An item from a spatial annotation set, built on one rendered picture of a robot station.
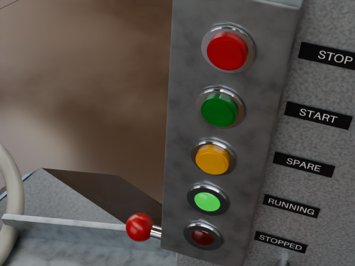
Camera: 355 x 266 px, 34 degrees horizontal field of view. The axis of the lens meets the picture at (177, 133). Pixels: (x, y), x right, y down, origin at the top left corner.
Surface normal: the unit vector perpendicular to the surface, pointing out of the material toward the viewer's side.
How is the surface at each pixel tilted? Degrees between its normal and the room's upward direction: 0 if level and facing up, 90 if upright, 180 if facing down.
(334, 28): 90
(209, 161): 90
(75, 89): 0
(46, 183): 0
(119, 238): 90
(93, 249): 17
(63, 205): 0
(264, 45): 90
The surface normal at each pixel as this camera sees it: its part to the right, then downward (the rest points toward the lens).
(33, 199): 0.05, -0.72
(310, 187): -0.29, 0.66
